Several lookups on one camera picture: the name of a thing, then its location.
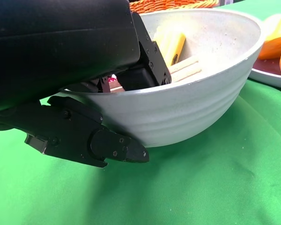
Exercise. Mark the yellow toy cake slice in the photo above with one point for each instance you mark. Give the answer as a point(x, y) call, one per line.
point(171, 44)

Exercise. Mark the green tablecloth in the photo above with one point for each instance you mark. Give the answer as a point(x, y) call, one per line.
point(201, 187)

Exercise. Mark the coral toy cake slice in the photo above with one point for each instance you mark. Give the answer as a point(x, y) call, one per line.
point(185, 69)

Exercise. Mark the orange wicker basket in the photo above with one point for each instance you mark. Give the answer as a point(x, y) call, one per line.
point(166, 4)

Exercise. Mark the pink toy cake slice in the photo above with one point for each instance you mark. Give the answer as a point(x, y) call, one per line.
point(112, 78)

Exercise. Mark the orange glazed twisted bread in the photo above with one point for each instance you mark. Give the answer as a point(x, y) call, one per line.
point(274, 49)

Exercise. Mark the lavender plate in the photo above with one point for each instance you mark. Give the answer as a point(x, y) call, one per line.
point(267, 77)

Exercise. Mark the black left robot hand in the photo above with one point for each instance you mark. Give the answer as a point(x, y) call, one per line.
point(49, 47)

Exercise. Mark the grey-green bowl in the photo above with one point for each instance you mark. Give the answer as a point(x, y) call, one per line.
point(178, 112)

